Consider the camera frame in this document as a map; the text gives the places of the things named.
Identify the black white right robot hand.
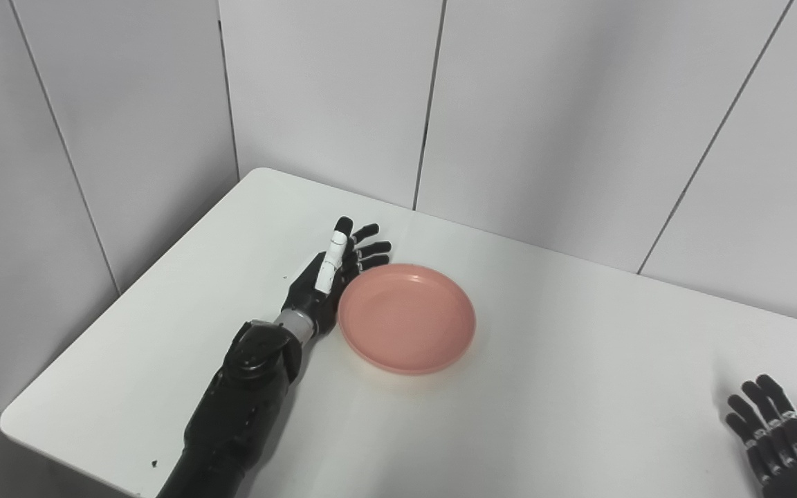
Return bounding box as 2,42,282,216
726,374,797,498

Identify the pink round plate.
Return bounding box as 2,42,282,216
337,263,477,376

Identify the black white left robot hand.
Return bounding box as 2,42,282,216
281,216,392,336

